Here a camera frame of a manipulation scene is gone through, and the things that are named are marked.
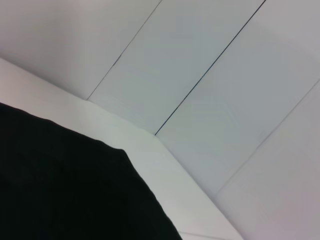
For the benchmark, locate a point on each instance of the black shirt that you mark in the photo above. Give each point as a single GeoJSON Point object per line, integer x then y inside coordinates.
{"type": "Point", "coordinates": [62, 187]}

